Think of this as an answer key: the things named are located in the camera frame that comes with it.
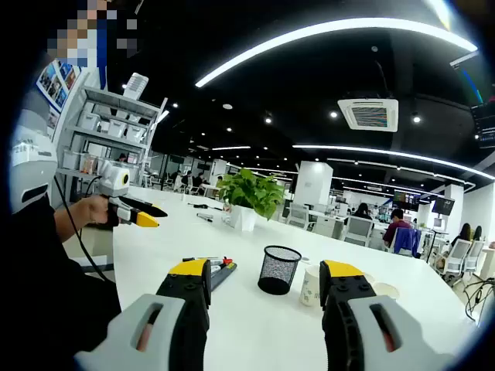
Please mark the hanging monitor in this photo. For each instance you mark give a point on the hanging monitor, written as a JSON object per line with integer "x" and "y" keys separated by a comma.
{"x": 443, "y": 205}
{"x": 406, "y": 201}

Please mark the wall poster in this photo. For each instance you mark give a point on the wall poster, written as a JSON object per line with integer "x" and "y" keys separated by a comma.
{"x": 58, "y": 83}

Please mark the grey metal shelf rack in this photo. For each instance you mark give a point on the grey metal shelf rack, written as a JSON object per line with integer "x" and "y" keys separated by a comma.
{"x": 116, "y": 101}

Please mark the ceiling light strip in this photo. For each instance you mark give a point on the ceiling light strip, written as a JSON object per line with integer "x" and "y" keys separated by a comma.
{"x": 386, "y": 152}
{"x": 328, "y": 28}

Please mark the green potted plant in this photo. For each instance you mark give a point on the green potted plant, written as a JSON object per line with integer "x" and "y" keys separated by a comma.
{"x": 251, "y": 189}

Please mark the white ribbed appliance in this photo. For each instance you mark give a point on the white ribbed appliance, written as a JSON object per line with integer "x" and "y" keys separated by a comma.
{"x": 135, "y": 86}

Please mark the white worn chest device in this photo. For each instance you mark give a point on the white worn chest device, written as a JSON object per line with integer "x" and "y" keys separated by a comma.
{"x": 33, "y": 162}

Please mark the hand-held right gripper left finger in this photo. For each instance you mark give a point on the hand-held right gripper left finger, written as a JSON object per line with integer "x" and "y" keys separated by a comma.
{"x": 162, "y": 332}

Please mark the black mesh pen holder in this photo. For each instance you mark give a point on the black mesh pen holder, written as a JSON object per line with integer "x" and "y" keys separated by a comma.
{"x": 278, "y": 270}

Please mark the white office chair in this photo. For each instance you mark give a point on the white office chair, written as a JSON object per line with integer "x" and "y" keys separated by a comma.
{"x": 476, "y": 257}
{"x": 456, "y": 257}
{"x": 298, "y": 214}
{"x": 359, "y": 231}

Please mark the ceiling air conditioner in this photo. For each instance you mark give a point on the ceiling air conditioner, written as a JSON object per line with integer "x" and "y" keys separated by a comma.
{"x": 367, "y": 115}

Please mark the person's left hand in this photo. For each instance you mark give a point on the person's left hand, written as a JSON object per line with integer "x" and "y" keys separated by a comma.
{"x": 93, "y": 210}

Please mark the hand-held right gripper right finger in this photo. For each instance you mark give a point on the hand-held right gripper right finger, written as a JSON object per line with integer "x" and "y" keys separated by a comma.
{"x": 363, "y": 332}

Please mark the black whiteboard marker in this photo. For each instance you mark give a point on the black whiteboard marker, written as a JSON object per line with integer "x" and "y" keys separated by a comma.
{"x": 217, "y": 266}
{"x": 205, "y": 217}

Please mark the large hanging screen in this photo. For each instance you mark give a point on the large hanging screen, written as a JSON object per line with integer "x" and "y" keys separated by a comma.
{"x": 485, "y": 127}

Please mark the person's black clothing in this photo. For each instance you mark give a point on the person's black clothing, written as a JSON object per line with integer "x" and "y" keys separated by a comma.
{"x": 46, "y": 290}

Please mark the group of white storage bins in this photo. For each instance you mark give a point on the group of white storage bins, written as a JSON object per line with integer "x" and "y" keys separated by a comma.
{"x": 116, "y": 128}

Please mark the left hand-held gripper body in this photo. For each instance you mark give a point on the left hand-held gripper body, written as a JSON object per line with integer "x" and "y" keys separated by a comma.
{"x": 114, "y": 179}

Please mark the blue jacket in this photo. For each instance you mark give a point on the blue jacket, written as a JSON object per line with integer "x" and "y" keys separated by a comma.
{"x": 406, "y": 241}

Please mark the red whiteboard marker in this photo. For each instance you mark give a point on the red whiteboard marker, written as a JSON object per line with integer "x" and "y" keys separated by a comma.
{"x": 201, "y": 258}

